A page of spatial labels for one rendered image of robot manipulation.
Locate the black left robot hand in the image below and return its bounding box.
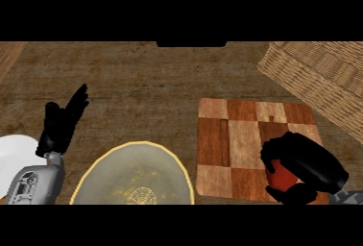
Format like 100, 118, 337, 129
34, 83, 92, 159

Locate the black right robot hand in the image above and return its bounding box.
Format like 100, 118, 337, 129
260, 131, 351, 206

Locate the red bell pepper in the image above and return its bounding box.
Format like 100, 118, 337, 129
264, 159, 301, 194

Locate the checkered wooden cutting board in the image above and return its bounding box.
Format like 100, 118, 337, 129
195, 97, 331, 206

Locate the wicker basket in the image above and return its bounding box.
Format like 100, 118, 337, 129
257, 41, 363, 144

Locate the white round object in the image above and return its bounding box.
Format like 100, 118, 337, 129
0, 134, 49, 200

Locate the grey plate with yellow rim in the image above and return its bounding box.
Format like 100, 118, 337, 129
68, 140, 196, 206

